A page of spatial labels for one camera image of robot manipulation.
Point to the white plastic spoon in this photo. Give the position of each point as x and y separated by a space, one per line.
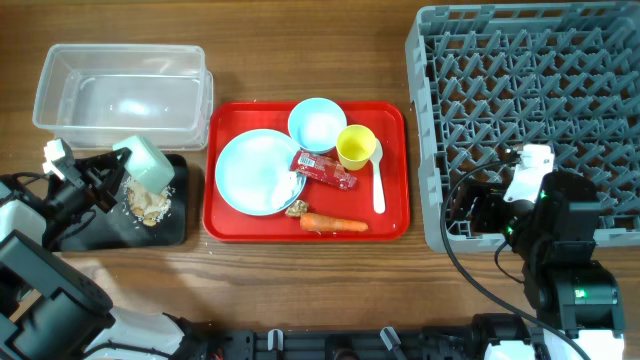
379 204

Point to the rice and food leftovers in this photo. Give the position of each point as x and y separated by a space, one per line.
147 208

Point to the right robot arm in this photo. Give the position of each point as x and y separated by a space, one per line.
577 302

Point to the clear plastic bin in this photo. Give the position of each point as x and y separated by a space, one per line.
95 95

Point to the pale green bowl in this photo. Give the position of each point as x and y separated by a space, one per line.
146 163

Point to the black waste tray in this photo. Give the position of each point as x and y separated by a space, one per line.
120 228

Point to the white tissue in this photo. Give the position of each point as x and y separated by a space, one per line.
286 186

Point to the red serving tray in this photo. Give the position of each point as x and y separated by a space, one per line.
228 225

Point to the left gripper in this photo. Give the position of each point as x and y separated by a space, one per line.
90 185

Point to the light blue plate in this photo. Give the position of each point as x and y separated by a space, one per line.
247 167

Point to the light blue bowl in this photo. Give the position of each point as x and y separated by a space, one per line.
316 123

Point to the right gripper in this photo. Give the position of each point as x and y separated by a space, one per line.
490 198

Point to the grey dishwasher rack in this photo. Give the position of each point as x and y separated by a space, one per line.
483 78

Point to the brown food scrap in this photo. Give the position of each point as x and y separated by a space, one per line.
297 209

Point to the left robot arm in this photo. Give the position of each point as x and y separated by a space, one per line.
50 310

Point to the red snack wrapper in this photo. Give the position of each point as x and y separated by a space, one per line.
323 169

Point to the orange carrot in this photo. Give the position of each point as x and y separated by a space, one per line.
322 223

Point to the yellow plastic cup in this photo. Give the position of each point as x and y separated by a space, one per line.
355 145

